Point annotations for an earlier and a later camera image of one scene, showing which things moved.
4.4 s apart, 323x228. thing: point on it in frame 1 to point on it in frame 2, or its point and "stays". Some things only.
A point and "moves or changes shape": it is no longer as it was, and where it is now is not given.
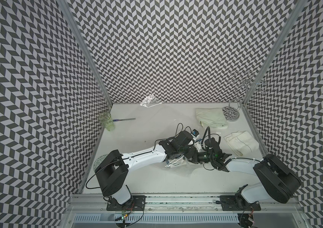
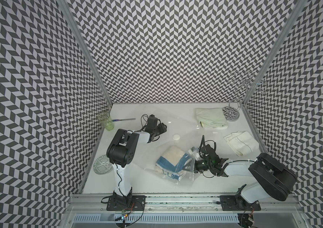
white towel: [242, 142] stays
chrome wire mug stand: [242, 81] stays
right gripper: [197, 158] to [195, 168]
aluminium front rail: [269, 203] stays
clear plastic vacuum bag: [169, 121] moves or changes shape
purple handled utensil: [117, 120] stays
